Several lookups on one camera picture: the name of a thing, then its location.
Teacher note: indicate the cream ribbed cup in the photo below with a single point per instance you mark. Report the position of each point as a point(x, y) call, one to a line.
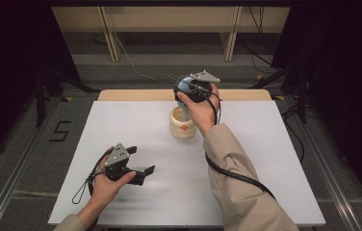
point(182, 133)

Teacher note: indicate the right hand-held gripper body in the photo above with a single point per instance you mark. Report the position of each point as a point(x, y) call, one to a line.
point(203, 93)

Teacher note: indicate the wooden table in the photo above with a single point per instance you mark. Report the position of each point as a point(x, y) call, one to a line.
point(137, 95)

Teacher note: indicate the person's left hand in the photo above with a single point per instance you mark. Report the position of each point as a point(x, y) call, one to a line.
point(105, 191)

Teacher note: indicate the person's right hand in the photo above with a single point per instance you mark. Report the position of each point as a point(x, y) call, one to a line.
point(204, 115)

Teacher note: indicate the beige wooden bench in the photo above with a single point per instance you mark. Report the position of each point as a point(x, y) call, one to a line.
point(169, 19)

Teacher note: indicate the light blue hairbrush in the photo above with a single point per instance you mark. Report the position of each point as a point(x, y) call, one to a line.
point(185, 112)

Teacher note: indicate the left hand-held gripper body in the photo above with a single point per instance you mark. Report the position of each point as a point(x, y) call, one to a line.
point(117, 157)

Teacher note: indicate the yellow tape piece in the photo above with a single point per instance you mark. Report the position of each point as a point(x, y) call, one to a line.
point(68, 98)
point(259, 77)
point(279, 97)

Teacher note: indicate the dark curtain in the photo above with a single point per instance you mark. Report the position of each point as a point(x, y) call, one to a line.
point(346, 80)
point(9, 64)

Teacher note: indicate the black metal stand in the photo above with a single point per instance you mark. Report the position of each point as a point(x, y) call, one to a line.
point(301, 96)
point(40, 102)

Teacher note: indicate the aluminium floor rail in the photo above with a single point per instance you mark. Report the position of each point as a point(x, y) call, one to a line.
point(12, 186)
point(330, 179)

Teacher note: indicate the white board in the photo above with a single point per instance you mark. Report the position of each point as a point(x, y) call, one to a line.
point(143, 134)

